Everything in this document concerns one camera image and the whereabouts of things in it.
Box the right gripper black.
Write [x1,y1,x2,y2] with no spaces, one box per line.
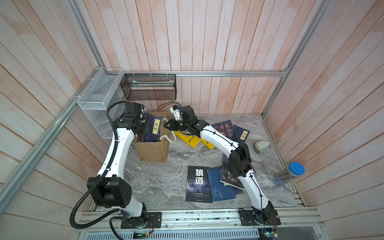
[162,120,191,133]

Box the blue book yellow label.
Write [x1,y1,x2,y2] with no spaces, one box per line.
[141,112,163,143]

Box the brown canvas tote bag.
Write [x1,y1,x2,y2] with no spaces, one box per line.
[134,112,176,163]

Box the black wolf book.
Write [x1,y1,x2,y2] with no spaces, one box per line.
[186,166,213,203]

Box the dark portrait book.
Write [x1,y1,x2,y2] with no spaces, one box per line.
[212,120,238,142]
[220,155,245,190]

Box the blue book bottom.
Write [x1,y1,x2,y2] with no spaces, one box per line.
[207,167,243,202]

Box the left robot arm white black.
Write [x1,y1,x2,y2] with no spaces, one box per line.
[87,101,147,219]

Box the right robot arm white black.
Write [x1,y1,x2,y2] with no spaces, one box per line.
[164,105,279,225]

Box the yellow book left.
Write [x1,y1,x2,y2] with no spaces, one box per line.
[174,131,201,148]

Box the yellow book right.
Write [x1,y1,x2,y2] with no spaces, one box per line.
[201,139,215,150]

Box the small blue book far right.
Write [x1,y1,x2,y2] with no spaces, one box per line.
[233,125,250,143]

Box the white tape roll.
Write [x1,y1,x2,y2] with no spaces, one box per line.
[254,140,270,154]

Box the clear tube blue cap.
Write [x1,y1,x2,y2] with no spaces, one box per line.
[273,162,305,188]

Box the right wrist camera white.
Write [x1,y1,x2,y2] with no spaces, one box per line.
[170,105,183,121]

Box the black mesh wall basket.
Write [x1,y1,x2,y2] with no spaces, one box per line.
[120,73,177,101]

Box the white wire mesh shelf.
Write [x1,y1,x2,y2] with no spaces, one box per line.
[78,68,125,139]

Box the aluminium frame bar back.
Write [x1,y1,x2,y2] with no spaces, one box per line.
[105,68,288,78]

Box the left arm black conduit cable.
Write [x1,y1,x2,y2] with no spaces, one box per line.
[68,101,133,229]

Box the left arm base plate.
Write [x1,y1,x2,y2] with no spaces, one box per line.
[121,212,162,230]

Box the aluminium rail front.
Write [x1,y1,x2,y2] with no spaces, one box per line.
[74,206,326,233]

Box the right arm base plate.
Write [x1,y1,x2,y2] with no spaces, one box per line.
[238,209,281,227]

